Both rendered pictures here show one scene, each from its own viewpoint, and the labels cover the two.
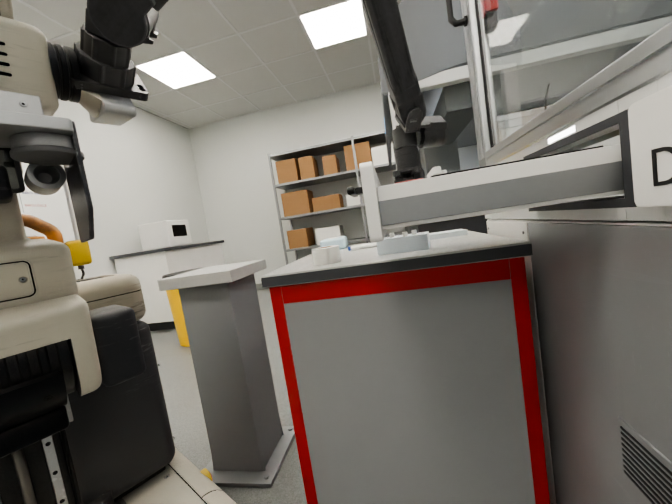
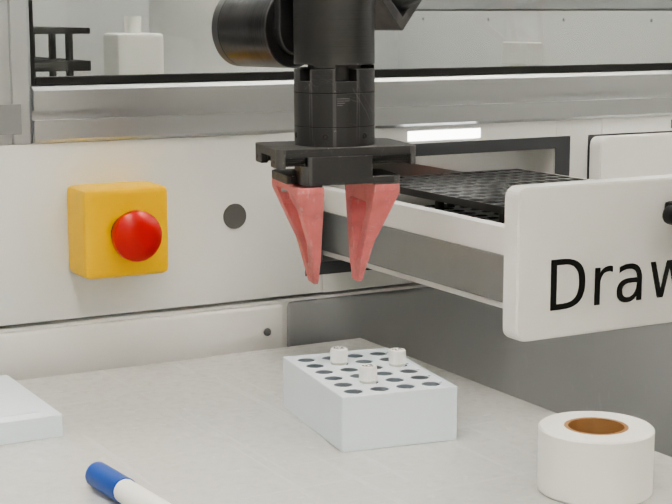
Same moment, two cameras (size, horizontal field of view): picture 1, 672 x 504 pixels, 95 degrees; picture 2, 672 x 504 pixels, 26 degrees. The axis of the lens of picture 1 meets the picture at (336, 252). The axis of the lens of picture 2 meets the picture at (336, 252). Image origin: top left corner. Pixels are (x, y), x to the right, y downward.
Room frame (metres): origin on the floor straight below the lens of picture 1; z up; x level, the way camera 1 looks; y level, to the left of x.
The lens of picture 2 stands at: (1.45, 0.57, 1.05)
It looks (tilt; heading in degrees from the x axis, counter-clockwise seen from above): 9 degrees down; 229
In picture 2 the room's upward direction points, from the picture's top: straight up
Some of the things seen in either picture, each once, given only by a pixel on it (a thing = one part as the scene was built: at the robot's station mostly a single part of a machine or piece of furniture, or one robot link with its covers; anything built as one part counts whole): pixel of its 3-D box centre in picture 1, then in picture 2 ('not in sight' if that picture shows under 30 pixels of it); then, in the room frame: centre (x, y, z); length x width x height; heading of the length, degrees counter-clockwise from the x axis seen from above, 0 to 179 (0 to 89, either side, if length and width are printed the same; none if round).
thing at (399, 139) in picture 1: (407, 138); (327, 30); (0.79, -0.22, 1.04); 0.07 x 0.06 x 0.07; 96
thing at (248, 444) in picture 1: (234, 364); not in sight; (1.16, 0.46, 0.38); 0.30 x 0.30 x 0.76; 78
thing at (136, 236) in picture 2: not in sight; (134, 235); (0.84, -0.39, 0.88); 0.04 x 0.03 x 0.04; 169
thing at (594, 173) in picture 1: (501, 191); (503, 225); (0.52, -0.29, 0.86); 0.40 x 0.26 x 0.06; 79
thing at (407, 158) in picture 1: (408, 163); (334, 117); (0.78, -0.21, 0.98); 0.10 x 0.07 x 0.07; 157
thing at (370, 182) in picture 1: (376, 206); (667, 248); (0.56, -0.09, 0.87); 0.29 x 0.02 x 0.11; 169
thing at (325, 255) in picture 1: (326, 255); (595, 457); (0.78, 0.03, 0.78); 0.07 x 0.07 x 0.04
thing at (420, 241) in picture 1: (403, 243); (366, 396); (0.79, -0.18, 0.78); 0.12 x 0.08 x 0.04; 70
